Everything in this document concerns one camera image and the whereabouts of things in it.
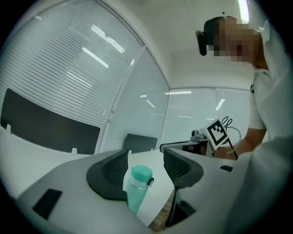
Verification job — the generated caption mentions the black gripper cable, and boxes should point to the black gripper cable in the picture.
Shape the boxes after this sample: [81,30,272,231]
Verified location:
[221,116,239,161]

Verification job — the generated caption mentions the green water bottle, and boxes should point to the green water bottle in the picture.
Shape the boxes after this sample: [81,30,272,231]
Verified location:
[125,179,148,216]

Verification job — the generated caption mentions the person's white shirt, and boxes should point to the person's white shirt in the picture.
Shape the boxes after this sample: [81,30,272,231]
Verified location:
[248,22,293,150]

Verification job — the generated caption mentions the person's right forearm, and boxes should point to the person's right forearm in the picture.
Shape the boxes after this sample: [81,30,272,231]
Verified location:
[216,127,267,161]

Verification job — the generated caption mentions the ceiling light strip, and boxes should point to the ceiling light strip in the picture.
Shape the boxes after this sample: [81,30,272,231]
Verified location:
[238,0,250,24]

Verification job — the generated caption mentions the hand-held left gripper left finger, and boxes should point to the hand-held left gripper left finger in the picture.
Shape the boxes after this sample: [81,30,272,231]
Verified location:
[17,149,148,234]

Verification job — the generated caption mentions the person's head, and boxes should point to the person's head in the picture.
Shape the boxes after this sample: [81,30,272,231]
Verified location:
[203,15,269,69]

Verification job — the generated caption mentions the green plastic bottle cap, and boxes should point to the green plastic bottle cap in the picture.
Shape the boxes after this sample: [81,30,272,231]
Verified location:
[130,165,155,189]

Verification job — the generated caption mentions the black head-mounted camera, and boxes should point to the black head-mounted camera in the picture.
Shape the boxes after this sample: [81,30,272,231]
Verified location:
[195,30,208,57]

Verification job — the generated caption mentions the grey gripper-mounted camera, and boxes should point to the grey gripper-mounted camera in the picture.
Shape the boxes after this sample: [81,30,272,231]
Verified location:
[190,128,206,141]

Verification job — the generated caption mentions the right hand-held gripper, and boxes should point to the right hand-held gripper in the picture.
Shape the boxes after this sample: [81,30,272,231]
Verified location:
[160,118,230,158]

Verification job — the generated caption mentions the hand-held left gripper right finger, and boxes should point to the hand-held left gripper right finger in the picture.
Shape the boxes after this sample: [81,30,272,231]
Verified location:
[163,148,251,234]

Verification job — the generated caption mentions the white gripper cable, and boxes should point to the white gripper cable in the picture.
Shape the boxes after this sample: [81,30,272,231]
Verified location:
[225,126,242,154]

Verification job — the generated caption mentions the dark grey desk partition panel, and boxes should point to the dark grey desk partition panel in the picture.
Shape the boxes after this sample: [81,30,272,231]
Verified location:
[123,133,159,154]
[0,88,102,155]

